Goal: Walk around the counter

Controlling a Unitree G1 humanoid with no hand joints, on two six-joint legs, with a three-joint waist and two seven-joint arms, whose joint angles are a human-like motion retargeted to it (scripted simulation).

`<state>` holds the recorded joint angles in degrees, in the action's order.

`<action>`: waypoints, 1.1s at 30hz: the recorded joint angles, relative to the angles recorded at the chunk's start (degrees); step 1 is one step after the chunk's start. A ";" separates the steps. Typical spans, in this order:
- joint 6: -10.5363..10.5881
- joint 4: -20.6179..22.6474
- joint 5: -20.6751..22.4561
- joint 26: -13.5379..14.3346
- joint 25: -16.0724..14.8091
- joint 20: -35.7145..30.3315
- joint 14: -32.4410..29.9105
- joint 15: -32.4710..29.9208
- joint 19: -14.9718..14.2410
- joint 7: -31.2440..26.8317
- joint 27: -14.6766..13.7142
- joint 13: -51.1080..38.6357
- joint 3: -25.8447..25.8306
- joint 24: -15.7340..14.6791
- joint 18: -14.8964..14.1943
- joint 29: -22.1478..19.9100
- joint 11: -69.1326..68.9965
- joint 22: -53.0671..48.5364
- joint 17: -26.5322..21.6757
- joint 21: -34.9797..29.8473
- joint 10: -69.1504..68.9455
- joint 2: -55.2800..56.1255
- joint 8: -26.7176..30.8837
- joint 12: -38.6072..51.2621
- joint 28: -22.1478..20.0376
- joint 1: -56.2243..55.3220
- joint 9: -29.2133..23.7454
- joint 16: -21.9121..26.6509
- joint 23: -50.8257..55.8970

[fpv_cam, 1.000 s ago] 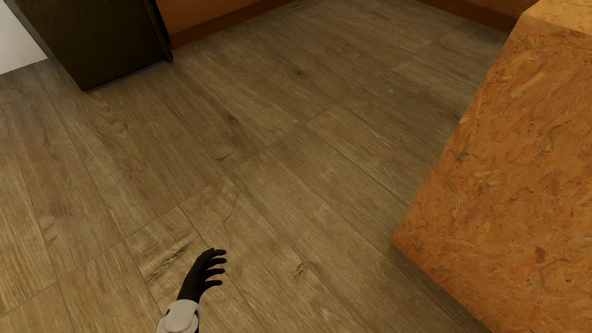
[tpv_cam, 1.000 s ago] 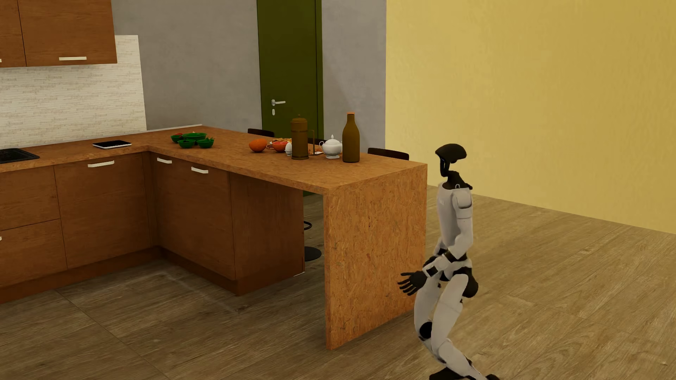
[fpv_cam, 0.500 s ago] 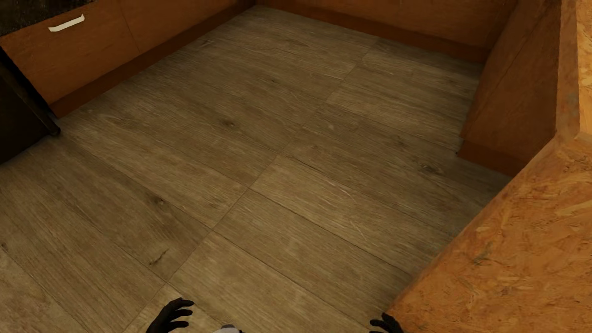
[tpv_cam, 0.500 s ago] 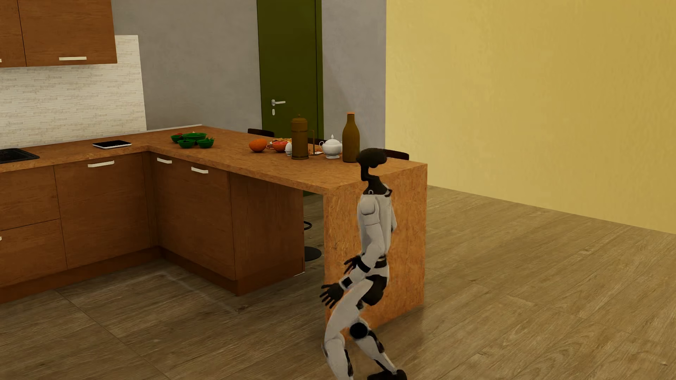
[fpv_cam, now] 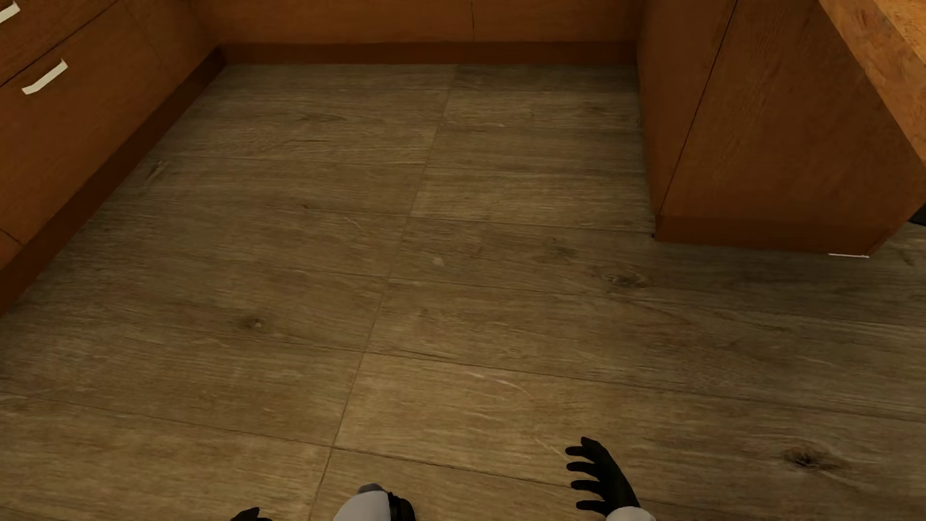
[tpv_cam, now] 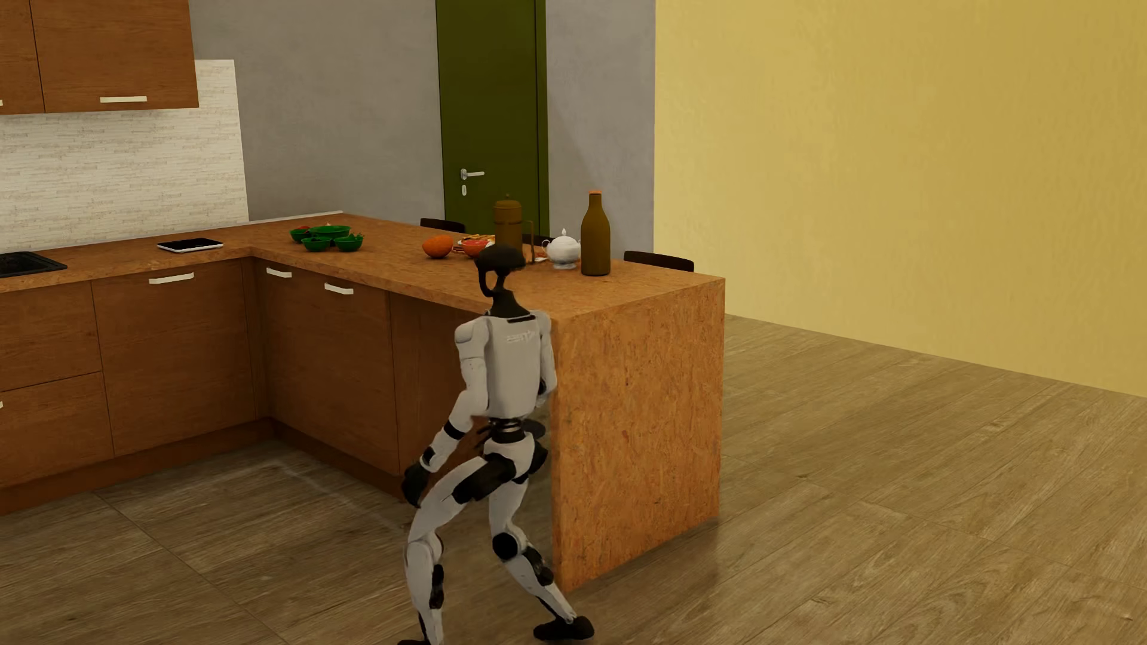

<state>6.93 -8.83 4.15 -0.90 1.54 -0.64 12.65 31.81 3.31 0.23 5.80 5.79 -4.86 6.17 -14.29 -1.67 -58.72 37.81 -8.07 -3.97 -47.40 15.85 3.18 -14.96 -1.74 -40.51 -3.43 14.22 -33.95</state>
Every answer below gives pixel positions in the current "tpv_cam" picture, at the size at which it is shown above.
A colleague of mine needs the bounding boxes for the tall brown glass bottle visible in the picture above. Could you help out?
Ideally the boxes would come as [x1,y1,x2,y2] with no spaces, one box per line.
[579,190,612,277]

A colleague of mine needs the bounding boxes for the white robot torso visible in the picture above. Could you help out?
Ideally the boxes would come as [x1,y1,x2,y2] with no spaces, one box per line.
[454,311,559,442]

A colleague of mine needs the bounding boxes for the olive green door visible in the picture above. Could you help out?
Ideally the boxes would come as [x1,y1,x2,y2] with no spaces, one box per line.
[436,0,550,239]

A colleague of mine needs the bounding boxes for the white right robot leg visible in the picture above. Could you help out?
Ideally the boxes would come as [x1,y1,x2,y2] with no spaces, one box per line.
[489,448,596,643]

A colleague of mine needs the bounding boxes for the black sink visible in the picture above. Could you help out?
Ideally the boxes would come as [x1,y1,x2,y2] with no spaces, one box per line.
[0,251,68,279]

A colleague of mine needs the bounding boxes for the white tile backsplash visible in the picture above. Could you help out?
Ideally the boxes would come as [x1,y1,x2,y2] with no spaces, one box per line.
[0,60,250,254]

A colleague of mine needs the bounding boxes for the white left robot leg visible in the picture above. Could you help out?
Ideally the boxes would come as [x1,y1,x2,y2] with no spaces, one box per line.
[397,452,519,645]

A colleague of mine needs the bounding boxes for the brown wooden wall cabinet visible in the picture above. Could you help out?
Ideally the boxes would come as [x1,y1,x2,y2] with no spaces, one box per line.
[0,0,200,116]

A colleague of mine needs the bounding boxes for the white teapot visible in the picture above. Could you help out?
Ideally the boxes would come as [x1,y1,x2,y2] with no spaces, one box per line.
[541,229,584,270]

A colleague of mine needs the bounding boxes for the orange wood kitchen counter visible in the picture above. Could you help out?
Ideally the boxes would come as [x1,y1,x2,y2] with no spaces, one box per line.
[0,213,726,594]

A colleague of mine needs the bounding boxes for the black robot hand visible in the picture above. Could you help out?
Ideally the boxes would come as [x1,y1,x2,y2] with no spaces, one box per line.
[400,463,434,510]

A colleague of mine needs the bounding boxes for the black robot head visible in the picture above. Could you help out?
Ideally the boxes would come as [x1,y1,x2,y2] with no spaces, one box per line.
[473,244,530,317]

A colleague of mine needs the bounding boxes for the white robot leg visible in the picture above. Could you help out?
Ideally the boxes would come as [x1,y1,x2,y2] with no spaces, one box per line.
[397,452,519,645]
[489,448,596,643]

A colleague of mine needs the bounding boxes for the brown cylindrical jar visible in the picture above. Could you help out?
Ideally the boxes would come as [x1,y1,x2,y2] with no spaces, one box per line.
[493,197,525,252]

